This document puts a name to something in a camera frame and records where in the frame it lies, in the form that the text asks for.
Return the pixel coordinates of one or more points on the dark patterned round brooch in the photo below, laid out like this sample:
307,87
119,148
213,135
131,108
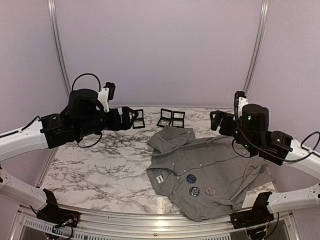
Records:
194,191

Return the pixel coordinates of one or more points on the left aluminium frame post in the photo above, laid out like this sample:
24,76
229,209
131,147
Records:
58,45

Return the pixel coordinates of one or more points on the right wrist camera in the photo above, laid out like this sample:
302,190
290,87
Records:
240,100

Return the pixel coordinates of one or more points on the right black display frame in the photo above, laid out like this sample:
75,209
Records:
178,119

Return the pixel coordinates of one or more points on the grey button shirt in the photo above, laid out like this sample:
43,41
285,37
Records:
215,163

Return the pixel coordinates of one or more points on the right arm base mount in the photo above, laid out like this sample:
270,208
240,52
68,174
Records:
259,213

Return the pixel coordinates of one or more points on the left black display frame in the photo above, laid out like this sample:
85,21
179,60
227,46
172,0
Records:
138,119

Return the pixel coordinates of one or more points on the pink round brooch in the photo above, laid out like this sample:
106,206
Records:
210,191

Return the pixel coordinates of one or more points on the middle black display frame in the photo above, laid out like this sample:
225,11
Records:
166,117

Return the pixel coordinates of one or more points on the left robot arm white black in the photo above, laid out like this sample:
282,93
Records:
87,113

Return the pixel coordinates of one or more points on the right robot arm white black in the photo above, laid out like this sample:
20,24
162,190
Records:
249,126

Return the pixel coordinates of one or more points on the black display frame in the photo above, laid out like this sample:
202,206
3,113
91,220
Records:
178,119
138,119
166,117

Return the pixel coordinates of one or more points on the front aluminium rail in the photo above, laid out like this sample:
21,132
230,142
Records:
101,225

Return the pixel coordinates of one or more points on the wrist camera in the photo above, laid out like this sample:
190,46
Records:
240,100
106,94

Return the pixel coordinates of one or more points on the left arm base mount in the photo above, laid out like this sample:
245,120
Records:
52,213

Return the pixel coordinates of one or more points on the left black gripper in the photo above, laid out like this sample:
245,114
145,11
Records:
125,124

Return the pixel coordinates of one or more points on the blue round brooch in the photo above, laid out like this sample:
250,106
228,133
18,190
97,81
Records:
191,178

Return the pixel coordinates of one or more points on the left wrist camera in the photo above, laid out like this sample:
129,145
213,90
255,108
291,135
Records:
106,94

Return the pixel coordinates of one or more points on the aluminium frame post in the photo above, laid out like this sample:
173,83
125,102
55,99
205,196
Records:
261,28
58,45

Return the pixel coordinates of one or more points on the right aluminium frame post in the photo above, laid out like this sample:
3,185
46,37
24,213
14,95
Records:
261,28

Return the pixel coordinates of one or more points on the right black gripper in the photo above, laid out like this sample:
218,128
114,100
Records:
224,130

